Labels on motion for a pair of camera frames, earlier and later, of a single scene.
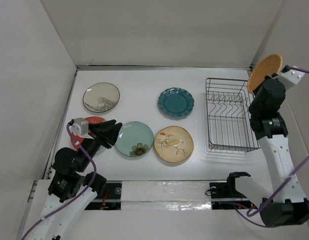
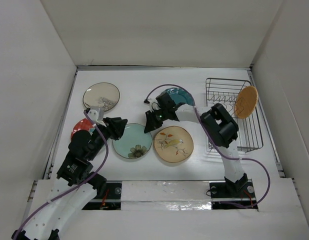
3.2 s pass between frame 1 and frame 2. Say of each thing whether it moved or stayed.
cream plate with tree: stayed
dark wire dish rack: stayed
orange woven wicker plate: moved
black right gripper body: moved
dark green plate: stayed
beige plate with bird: stayed
